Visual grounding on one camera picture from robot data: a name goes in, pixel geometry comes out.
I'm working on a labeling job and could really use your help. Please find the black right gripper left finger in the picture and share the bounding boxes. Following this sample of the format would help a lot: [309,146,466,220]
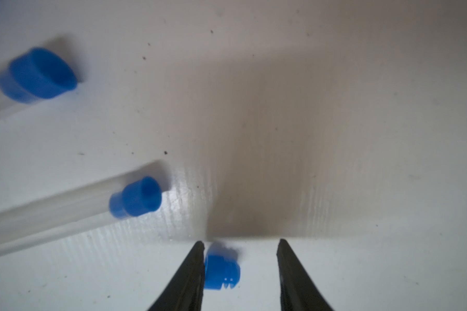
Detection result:
[149,241,205,311]

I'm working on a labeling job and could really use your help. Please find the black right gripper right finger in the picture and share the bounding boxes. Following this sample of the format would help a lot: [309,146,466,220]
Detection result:
[276,239,333,311]

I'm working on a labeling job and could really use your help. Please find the blue stopper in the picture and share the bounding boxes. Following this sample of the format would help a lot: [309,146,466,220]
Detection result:
[109,176,162,219]
[204,255,241,290]
[0,47,78,104]

